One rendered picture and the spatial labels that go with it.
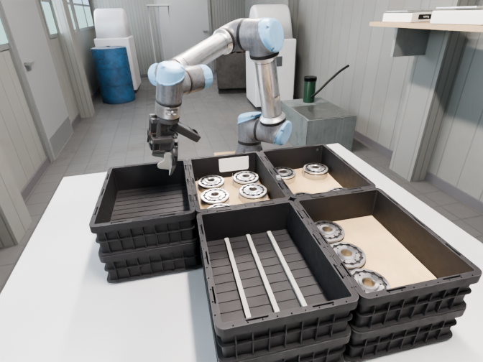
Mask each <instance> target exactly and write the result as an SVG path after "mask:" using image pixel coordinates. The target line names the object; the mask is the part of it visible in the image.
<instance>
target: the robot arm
mask: <svg viewBox="0 0 483 362"><path fill-rule="evenodd" d="M283 41H284V32H283V29H282V25H281V24H280V23H279V22H278V21H277V20H276V19H275V18H268V17H262V18H247V19H246V18H243V19H237V20H234V21H232V22H230V23H228V24H226V25H224V26H222V27H220V28H218V29H217V30H216V31H215V32H214V33H213V35H212V36H210V37H209V38H207V39H205V40H204V41H202V42H200V43H198V44H196V45H195V46H193V47H191V48H190V49H188V50H186V51H185V52H182V53H180V54H179V55H177V56H175V57H174V58H172V59H170V60H168V61H163V62H161V63H155V64H153V65H151V66H150V68H149V70H148V78H149V81H150V82H151V84H153V85H155V86H156V100H155V113H151V114H150V115H149V128H147V142H149V147H150V149H151V150H152V156H153V157H162V158H164V159H163V160H162V161H161V162H159V163H158V164H157V167H158V168H159V169H164V170H169V176H171V175H172V173H173V172H174V170H175V167H176V165H177V161H178V134H181V135H183V136H185V137H187V138H189V139H190V140H193V141H195V142H198V141H199V140H200V138H201V136H200V135H199V134H198V132H197V131H196V130H195V129H192V128H190V127H189V126H186V125H185V124H183V123H181V122H179V119H180V112H181V104H182V98H183V95H186V94H189V93H194V92H197V91H203V90H204V89H207V88H209V87H210V86H211V84H212V82H213V74H212V72H211V69H210V68H209V67H208V66H206V65H207V64H208V63H210V62H211V61H213V60H215V59H216V58H217V57H219V56H221V55H222V54H224V55H227V54H229V53H230V52H233V51H249V56H250V60H252V61H254V64H255V69H256V74H257V83H258V88H259V97H260V103H261V107H262V113H261V112H249V113H242V114H240V115H239V117H238V123H237V124H238V145H237V148H236V151H235V153H242V152H254V151H256V152H260V151H262V150H263V149H262V145H261V141H262V142H265V143H269V144H274V145H280V146H281V145H283V144H285V143H286V142H287V141H288V139H289V137H290V134H291V131H292V124H291V122H290V121H286V118H285V113H283V112H282V110H281V103H280V90H279V83H278V76H277V63H276V57H277V56H278V55H279V51H280V50H281V49H282V46H283ZM170 152H171V153H170Z"/></svg>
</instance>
